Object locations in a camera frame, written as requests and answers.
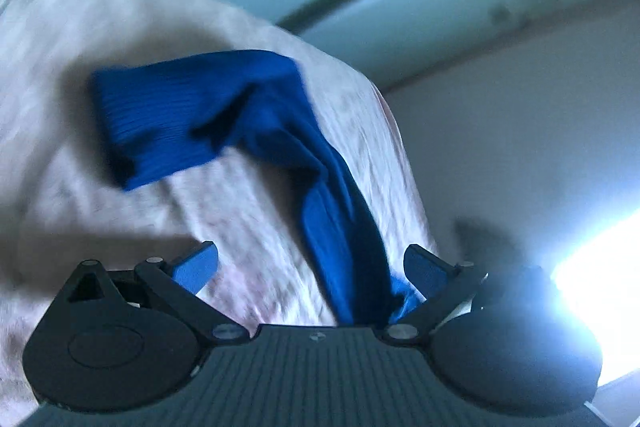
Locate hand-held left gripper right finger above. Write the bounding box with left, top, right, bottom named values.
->
left=382, top=244, right=489, bottom=348

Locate pink bed sheet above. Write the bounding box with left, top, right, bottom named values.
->
left=0, top=0, right=440, bottom=427

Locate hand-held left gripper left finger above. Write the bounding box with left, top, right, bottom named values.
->
left=64, top=241, right=248, bottom=346

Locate blue fleece garment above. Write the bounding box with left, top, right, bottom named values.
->
left=91, top=50, right=426, bottom=327

